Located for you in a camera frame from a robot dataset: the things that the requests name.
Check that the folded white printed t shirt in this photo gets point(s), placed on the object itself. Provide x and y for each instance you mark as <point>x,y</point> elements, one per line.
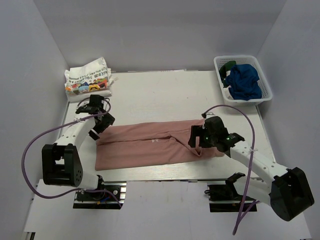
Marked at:
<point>93,78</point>

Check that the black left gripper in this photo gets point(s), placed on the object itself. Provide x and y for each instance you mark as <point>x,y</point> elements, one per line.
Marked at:
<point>108,120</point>

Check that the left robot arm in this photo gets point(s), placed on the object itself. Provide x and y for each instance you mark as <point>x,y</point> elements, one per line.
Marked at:
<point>61,163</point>

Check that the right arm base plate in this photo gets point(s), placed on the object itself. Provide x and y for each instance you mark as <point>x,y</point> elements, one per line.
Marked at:
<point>222,200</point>

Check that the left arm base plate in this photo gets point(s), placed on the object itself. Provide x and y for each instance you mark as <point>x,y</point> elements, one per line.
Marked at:
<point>102,200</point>

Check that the pink printed t shirt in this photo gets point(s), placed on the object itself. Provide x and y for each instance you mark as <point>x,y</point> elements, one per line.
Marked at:
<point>149,144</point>

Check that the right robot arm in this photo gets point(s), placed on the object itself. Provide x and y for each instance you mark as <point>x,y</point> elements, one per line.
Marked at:
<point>285,190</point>

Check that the white plastic basket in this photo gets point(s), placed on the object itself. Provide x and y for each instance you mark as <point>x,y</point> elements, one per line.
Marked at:
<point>267,95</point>

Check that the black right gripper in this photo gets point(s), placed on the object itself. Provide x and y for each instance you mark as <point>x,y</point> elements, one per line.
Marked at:
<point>197,130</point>

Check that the white and green t shirt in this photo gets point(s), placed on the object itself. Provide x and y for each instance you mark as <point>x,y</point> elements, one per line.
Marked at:
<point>225,71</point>

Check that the blue t shirt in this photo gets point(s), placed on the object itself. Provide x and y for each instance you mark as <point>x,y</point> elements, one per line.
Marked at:
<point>243,83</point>

